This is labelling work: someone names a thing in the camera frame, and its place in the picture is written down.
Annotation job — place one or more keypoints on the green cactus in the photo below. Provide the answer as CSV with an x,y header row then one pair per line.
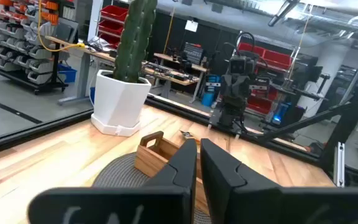
x,y
132,40

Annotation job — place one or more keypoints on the silver frame bracket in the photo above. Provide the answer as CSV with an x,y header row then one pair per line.
x,y
339,165

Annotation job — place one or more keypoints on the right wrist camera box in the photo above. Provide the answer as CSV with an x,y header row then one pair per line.
x,y
237,66

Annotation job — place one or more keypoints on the black drawer organiser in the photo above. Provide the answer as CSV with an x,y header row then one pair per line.
x,y
194,53

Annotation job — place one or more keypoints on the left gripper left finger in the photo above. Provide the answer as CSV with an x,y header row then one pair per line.
x,y
120,205

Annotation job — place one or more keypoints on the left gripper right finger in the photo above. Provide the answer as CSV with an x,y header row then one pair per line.
x,y
275,205

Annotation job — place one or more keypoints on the rack with grey orange bins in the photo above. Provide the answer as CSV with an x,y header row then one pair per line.
x,y
17,46

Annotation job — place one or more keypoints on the wooden workbench grey legs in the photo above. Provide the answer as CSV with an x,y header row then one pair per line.
x,y
84,74
163,56

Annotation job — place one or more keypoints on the shelf with red bins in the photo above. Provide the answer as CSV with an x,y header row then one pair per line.
x,y
113,14
277,59

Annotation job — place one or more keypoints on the peach tea packet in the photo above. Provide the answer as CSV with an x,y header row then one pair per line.
x,y
187,134

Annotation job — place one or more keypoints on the round grey woven placemat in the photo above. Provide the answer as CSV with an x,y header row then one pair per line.
x,y
120,174

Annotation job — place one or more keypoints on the blue plastic bin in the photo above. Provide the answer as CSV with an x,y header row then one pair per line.
x,y
68,74
92,95
208,99

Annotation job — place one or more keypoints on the wooden tea caddy box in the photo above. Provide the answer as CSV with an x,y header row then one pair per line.
x,y
149,158

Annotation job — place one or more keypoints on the white angular plant pot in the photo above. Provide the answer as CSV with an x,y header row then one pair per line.
x,y
120,99

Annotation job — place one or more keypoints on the white paper sign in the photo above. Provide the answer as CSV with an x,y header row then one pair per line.
x,y
191,26

